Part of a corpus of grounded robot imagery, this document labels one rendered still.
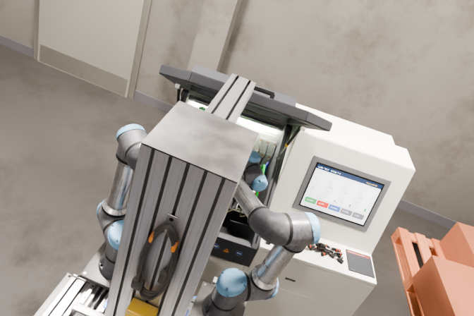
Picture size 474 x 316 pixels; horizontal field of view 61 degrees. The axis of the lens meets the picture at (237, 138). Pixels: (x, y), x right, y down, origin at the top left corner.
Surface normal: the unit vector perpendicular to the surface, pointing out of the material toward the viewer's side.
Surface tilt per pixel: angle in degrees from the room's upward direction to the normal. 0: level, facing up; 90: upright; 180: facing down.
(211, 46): 90
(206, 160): 0
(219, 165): 0
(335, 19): 90
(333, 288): 90
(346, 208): 76
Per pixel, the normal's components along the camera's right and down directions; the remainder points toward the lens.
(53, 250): 0.29, -0.79
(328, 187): -0.06, 0.32
